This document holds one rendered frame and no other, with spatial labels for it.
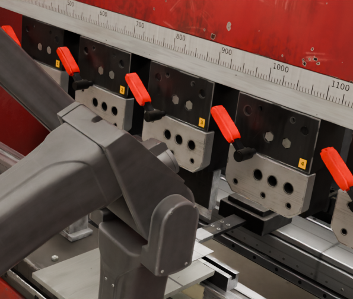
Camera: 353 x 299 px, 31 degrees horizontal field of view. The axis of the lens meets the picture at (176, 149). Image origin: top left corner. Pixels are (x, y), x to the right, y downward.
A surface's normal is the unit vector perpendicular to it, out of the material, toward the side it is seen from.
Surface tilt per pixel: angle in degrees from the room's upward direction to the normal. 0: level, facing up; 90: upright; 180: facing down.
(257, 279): 0
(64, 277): 0
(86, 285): 0
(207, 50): 90
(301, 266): 90
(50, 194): 92
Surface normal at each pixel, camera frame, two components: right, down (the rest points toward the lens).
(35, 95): 0.47, 0.25
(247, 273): 0.11, -0.93
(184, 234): 0.62, 0.37
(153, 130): -0.69, 0.18
